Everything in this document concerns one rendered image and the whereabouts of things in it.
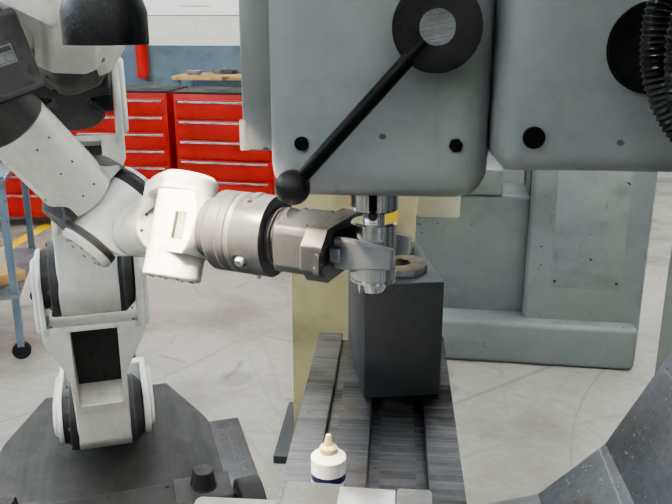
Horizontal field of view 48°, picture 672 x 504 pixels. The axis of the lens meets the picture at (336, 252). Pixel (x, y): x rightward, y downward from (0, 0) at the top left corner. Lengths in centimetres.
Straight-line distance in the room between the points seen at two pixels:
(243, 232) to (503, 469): 208
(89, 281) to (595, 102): 99
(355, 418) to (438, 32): 67
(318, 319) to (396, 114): 205
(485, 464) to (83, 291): 174
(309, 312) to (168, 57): 774
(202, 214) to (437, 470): 46
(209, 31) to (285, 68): 938
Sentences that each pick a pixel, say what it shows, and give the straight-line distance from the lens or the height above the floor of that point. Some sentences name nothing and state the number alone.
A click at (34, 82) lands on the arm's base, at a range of 101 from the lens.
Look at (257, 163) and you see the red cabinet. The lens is 537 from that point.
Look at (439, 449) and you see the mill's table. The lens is 108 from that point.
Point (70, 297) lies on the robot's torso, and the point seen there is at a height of 100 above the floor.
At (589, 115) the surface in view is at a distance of 65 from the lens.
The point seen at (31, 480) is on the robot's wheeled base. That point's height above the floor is 57.
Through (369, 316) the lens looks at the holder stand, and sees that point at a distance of 114.
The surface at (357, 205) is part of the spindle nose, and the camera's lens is 75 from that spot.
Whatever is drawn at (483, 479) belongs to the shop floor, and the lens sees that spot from 270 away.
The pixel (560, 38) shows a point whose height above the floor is 145.
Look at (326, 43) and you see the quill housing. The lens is 65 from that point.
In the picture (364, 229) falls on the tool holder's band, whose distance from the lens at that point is 75.
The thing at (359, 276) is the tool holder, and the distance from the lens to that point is 76.
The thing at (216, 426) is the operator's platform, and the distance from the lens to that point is 217.
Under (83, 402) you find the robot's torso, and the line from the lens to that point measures 159.
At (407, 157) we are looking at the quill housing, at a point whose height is 135.
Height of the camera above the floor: 146
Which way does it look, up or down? 17 degrees down
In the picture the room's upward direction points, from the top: straight up
